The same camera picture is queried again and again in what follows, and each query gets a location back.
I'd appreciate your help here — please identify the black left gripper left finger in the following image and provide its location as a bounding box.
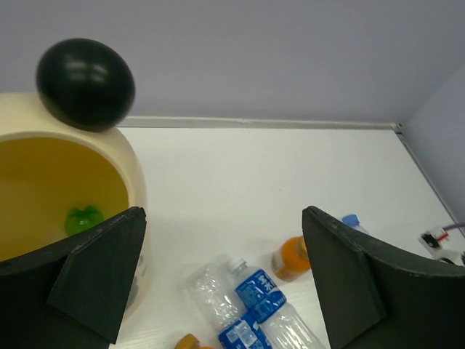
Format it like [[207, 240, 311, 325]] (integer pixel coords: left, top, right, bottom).
[[1, 206, 147, 348]]

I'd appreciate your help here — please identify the orange juice bottle lying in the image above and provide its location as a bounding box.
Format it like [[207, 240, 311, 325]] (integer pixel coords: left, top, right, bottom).
[[174, 334, 213, 349]]

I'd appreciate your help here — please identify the cream cat-print bin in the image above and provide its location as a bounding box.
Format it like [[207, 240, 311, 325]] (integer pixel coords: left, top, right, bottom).
[[0, 37, 149, 328]]

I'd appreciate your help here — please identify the green bottle in bin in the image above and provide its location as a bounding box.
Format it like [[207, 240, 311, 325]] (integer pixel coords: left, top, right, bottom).
[[64, 206, 105, 236]]

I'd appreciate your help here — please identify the blue-cap water bottle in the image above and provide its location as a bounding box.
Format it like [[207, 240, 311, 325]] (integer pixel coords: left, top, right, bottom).
[[341, 214, 369, 235]]

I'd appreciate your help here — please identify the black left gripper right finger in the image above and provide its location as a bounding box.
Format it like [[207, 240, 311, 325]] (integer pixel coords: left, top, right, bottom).
[[302, 206, 464, 348]]

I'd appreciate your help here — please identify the orange juice bottle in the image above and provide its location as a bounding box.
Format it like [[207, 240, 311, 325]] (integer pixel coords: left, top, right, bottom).
[[174, 334, 213, 349], [271, 236, 311, 282]]

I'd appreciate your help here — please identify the clear blue-label bottle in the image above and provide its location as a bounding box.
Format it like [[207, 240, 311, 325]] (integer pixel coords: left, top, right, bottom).
[[185, 254, 272, 348]]

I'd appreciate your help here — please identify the white-cap blue-label water bottle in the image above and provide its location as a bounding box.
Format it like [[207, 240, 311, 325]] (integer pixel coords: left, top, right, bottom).
[[227, 258, 324, 349]]

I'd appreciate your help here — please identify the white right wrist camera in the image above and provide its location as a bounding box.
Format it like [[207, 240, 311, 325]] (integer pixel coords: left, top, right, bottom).
[[418, 227, 464, 267]]

